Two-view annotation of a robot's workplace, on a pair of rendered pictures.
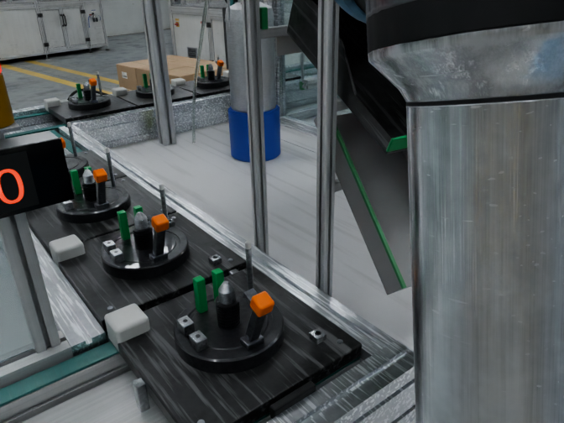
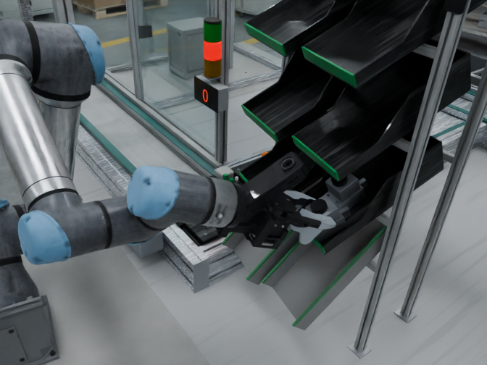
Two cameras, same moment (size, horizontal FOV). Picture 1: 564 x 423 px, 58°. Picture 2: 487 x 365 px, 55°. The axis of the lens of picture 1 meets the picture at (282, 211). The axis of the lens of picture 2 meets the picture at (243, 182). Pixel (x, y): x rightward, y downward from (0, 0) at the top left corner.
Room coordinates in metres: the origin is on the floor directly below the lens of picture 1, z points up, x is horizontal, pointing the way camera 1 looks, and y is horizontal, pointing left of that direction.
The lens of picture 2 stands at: (0.57, -0.98, 1.76)
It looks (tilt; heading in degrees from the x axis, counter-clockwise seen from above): 35 degrees down; 89
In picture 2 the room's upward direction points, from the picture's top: 3 degrees clockwise
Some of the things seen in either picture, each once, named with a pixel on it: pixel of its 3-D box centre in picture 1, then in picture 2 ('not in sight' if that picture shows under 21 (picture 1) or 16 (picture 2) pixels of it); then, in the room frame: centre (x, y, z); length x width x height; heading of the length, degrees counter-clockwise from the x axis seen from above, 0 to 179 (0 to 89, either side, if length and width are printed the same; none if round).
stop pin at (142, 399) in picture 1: (141, 394); not in sight; (0.45, 0.17, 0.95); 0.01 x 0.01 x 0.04; 37
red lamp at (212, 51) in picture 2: not in sight; (212, 48); (0.50, 0.29, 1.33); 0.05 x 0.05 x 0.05
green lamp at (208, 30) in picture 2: not in sight; (212, 30); (0.50, 0.29, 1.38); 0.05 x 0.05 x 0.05
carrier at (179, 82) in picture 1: (211, 73); not in sight; (2.05, 0.27, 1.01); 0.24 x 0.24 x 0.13; 37
